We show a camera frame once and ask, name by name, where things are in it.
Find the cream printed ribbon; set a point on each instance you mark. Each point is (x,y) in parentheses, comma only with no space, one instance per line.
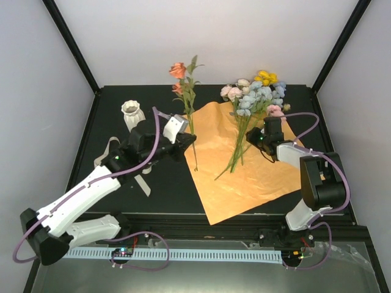
(139,179)

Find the white ribbed vase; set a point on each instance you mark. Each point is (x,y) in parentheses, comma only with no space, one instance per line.
(132,114)

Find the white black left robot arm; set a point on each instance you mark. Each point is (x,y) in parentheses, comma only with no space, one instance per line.
(53,230)

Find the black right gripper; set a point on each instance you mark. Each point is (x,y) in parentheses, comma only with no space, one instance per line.
(251,138)

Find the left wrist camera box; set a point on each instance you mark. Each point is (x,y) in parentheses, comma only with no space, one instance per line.
(176,125)

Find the black frame post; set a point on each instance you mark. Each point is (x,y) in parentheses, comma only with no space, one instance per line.
(352,22)
(70,41)

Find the right small circuit board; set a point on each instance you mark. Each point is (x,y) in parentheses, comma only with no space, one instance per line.
(293,254)

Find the small circuit board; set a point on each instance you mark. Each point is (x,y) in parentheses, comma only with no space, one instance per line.
(122,252)
(293,254)

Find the orange wrapping paper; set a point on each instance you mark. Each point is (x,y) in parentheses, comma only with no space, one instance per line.
(255,180)

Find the pastel artificial flower bunch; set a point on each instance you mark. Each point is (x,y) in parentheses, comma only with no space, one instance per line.
(251,102)

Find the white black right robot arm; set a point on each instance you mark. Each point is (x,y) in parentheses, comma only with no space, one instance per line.
(324,187)

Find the black right frame post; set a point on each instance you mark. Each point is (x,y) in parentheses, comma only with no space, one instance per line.
(352,22)

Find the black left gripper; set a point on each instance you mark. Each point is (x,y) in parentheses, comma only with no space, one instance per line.
(183,140)

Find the left small circuit board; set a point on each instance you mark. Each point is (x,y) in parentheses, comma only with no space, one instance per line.
(122,252)

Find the light blue slotted cable duct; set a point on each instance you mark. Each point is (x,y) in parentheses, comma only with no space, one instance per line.
(161,254)

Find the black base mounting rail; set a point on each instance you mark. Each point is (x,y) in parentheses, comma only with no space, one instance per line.
(242,227)

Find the black left frame post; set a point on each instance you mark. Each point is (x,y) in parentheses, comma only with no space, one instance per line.
(70,41)

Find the coral rose flower stem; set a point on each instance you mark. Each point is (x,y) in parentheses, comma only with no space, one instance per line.
(184,87)

